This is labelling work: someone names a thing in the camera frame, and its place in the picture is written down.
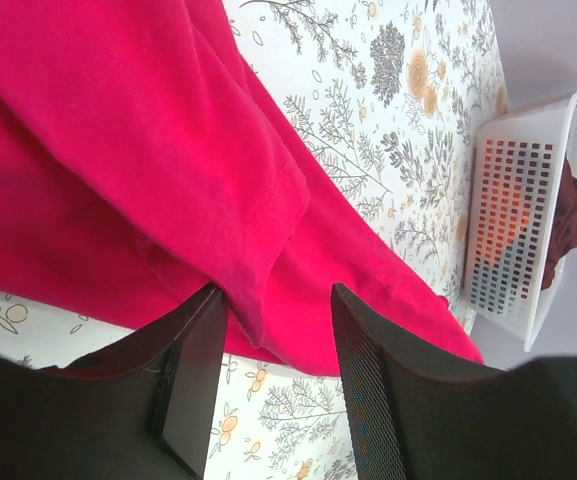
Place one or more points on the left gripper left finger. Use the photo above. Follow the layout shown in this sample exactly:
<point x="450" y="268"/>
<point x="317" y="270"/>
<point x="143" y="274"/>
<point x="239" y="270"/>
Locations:
<point x="140" y="408"/>

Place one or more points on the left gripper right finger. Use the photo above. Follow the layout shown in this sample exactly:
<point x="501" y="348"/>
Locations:
<point x="416" y="411"/>

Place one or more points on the bright red t shirt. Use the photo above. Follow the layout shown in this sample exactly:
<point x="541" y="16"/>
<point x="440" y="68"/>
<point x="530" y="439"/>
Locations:
<point x="141" y="158"/>

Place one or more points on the dark maroon t shirt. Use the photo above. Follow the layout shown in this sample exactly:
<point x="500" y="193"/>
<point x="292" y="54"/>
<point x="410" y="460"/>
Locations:
<point x="563" y="236"/>

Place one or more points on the white plastic laundry basket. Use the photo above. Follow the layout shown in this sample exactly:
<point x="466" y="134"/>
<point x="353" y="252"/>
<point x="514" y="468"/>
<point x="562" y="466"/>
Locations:
<point x="519" y="158"/>

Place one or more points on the floral patterned table mat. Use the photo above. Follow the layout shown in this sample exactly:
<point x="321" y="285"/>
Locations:
<point x="386" y="96"/>

